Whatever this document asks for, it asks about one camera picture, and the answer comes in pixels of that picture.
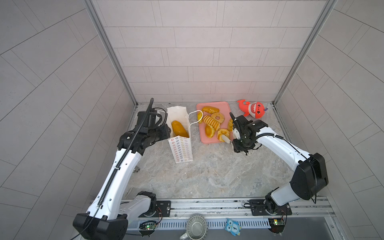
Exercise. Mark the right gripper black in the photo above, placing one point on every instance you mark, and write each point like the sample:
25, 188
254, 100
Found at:
236, 147

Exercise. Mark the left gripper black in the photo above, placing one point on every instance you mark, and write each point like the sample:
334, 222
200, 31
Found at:
165, 133

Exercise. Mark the fluted bundt cake bread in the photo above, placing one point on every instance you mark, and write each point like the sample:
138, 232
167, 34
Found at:
223, 132

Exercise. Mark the long oval bread loaf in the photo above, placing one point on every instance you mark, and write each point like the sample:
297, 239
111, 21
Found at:
179, 130

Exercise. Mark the white printed paper bag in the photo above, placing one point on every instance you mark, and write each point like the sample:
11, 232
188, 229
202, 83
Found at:
181, 147

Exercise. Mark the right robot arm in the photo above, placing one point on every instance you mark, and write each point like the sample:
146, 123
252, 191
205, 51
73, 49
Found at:
309, 170

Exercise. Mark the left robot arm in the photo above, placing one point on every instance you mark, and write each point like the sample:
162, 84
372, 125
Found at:
103, 220

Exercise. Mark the small right bread roll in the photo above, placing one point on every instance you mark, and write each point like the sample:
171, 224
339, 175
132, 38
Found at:
230, 125

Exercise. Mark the round bun bread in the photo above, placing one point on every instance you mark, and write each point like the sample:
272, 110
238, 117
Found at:
209, 131

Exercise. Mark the spiral twisted bread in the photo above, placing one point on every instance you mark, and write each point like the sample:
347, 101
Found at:
208, 120

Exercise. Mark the pink plastic tray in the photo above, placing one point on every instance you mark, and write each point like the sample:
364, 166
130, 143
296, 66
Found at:
225, 109

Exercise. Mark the red shark plush toy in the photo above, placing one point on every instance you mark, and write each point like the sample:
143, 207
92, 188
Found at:
255, 110

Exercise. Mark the blue owl figure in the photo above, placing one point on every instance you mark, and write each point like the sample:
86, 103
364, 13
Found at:
233, 227

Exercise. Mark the metal fluted tart mould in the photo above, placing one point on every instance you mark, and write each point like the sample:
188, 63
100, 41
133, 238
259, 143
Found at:
196, 229

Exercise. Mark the left circuit board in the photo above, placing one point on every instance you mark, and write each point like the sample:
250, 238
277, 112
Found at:
148, 226

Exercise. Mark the circuit board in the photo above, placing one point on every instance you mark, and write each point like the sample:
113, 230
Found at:
148, 226
277, 225

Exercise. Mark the right circuit board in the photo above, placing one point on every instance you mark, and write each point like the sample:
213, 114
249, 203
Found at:
277, 225

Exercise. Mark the ring donut bread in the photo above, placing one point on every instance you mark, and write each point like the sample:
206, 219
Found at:
219, 117

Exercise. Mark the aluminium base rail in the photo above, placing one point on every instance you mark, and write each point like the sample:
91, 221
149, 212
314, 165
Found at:
233, 208

